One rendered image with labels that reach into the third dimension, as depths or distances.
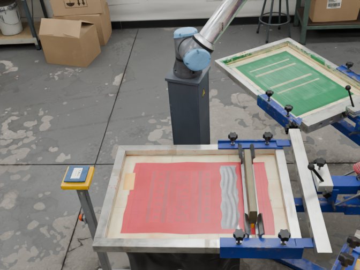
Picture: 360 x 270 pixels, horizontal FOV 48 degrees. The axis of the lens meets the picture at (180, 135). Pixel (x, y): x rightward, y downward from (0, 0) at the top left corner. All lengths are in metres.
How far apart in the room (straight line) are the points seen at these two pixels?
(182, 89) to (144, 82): 2.30
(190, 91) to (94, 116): 2.03
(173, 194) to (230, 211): 0.26
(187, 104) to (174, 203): 0.60
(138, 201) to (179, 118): 0.61
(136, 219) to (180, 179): 0.28
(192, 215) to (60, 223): 1.56
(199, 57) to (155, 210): 0.70
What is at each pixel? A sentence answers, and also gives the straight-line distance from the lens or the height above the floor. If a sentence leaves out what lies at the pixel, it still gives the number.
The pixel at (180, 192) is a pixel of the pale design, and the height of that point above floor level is 0.96.
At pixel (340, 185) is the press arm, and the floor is 1.04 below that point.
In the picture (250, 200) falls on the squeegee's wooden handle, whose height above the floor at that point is 1.06.
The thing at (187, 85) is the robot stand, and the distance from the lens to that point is 2.05.
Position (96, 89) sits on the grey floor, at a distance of 4.37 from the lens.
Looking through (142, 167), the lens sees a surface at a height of 0.96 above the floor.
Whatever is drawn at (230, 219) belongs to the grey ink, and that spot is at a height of 0.96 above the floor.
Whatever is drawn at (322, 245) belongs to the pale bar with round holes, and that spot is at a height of 1.04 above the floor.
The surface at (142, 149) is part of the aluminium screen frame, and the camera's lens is 1.96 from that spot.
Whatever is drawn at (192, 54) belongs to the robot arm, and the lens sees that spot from 1.83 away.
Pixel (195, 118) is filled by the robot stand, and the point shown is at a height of 0.97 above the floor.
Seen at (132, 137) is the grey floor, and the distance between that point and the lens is 3.62.
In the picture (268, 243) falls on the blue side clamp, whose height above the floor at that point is 1.00.
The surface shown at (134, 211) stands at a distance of 1.74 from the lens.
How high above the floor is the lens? 2.27
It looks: 39 degrees down
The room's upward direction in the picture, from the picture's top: 5 degrees counter-clockwise
